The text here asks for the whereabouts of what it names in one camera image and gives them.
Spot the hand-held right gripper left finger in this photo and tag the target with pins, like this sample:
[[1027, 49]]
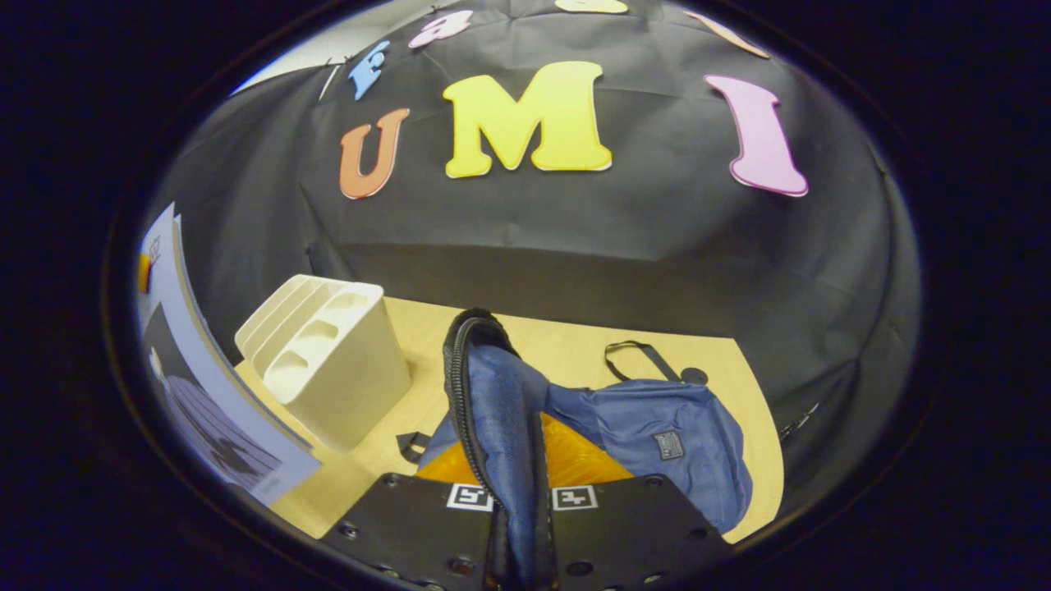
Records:
[[410, 525]]

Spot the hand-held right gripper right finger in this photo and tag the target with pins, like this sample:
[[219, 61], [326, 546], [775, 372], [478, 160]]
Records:
[[632, 525]]

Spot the blue schoolbag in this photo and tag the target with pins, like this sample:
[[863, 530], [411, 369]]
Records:
[[640, 419]]

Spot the white plastic bookshelf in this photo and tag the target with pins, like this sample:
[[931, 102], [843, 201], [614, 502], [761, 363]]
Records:
[[345, 386]]

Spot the grey-purple cover book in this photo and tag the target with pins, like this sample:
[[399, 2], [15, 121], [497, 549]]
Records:
[[213, 394]]

